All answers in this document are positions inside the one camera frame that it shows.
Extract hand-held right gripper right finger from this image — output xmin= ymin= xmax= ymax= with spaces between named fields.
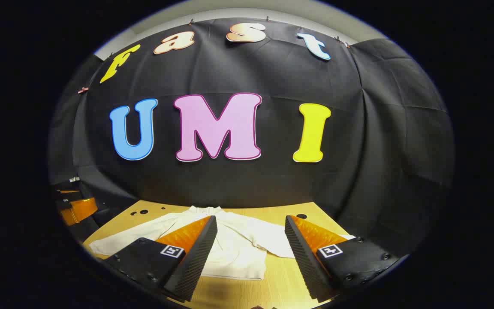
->
xmin=284 ymin=215 xmax=402 ymax=301

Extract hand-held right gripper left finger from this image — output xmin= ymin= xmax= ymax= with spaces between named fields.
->
xmin=103 ymin=215 xmax=218 ymax=302

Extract cream white sweatshirt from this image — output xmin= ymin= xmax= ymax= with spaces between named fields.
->
xmin=89 ymin=205 xmax=355 ymax=280

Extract black backdrop cloth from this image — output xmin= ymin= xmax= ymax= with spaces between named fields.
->
xmin=49 ymin=17 xmax=455 ymax=258

